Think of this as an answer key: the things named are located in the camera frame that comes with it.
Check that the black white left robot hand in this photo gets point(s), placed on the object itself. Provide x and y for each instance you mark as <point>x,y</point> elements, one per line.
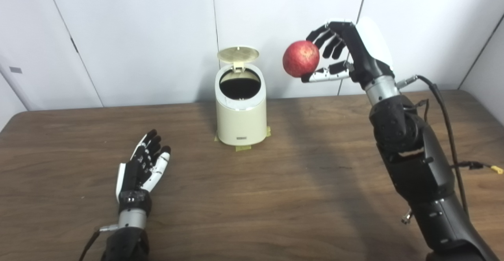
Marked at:
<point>136,174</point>

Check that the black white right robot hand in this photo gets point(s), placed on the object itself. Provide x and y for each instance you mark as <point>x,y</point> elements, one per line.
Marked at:
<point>366,52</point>

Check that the red apple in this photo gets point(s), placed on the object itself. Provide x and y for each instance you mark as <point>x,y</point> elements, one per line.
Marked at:
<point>300,58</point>

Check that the cream-colored round bin lid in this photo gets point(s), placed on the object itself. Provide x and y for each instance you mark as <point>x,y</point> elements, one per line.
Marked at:
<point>238,54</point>

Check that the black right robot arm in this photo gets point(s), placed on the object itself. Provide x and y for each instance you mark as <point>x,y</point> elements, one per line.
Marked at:
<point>417,162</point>

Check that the cream-colored bin body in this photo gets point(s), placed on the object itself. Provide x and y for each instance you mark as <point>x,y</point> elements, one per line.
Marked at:
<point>241,121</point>

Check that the wide yellow tape piece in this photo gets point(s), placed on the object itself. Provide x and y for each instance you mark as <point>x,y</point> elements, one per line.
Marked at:
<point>243,148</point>

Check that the black wall panel hinge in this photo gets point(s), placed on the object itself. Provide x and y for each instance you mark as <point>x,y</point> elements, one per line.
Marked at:
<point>74,44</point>

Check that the grey wall tag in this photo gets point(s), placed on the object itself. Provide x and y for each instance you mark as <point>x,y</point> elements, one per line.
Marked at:
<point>15,70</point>

